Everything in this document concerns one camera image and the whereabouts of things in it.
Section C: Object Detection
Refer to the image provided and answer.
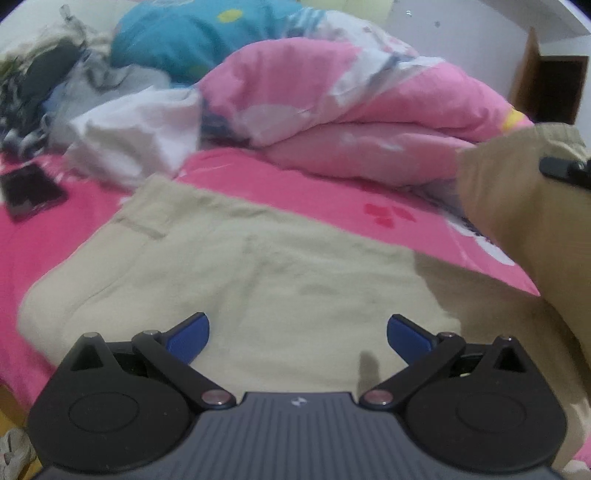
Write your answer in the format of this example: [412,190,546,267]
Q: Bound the dark cloth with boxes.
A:
[14,41,86,100]

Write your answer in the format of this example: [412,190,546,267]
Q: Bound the teal floral quilt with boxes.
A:
[111,0,305,86]

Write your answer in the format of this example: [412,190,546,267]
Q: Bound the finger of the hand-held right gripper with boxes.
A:
[539,156,591,190]

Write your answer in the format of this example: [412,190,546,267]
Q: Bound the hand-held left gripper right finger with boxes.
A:
[359,314,529,411]

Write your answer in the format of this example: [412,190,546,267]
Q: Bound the grey cloth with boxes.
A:
[44,62,171,148]

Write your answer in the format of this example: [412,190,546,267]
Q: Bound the pale green wardrobe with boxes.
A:
[295,0,393,24]

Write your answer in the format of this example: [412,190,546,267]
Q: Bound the pink floral quilt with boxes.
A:
[196,11,534,188]

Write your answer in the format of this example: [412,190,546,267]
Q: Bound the brown wooden door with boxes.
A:
[510,28,589,125]

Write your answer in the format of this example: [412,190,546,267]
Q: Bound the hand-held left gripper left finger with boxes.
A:
[69,312,236,411]

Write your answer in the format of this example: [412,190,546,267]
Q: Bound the black smartphone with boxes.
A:
[0,164,69,223]

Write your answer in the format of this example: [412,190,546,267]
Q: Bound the black white patterned cloth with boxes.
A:
[0,78,51,153]

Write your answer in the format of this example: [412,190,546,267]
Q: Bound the pink floral bed blanket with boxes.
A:
[0,148,541,416]

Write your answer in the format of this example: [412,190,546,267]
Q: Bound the cream knitted cloth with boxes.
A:
[0,23,121,79]

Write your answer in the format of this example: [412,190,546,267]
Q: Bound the khaki pants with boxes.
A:
[18,124,591,467]

